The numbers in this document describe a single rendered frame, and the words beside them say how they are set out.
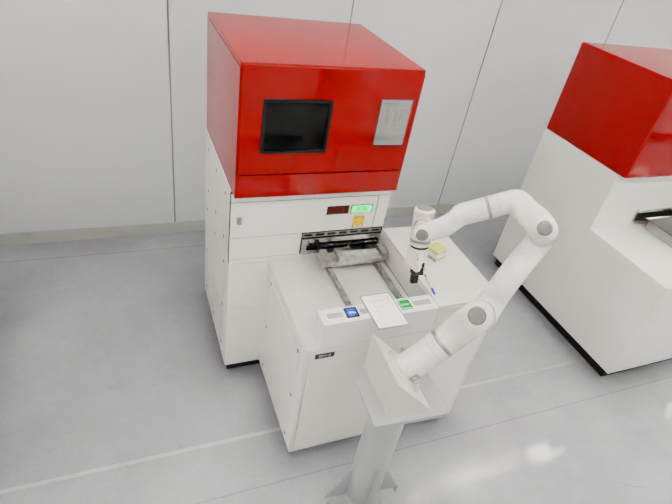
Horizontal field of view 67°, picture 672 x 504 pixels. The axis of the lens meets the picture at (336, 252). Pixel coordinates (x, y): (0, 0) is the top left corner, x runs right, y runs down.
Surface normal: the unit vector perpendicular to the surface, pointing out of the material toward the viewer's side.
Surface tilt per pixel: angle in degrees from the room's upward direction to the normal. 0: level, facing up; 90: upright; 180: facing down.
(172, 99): 90
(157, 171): 90
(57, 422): 0
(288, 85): 90
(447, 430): 0
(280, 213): 90
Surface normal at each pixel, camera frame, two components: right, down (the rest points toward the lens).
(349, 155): 0.35, 0.59
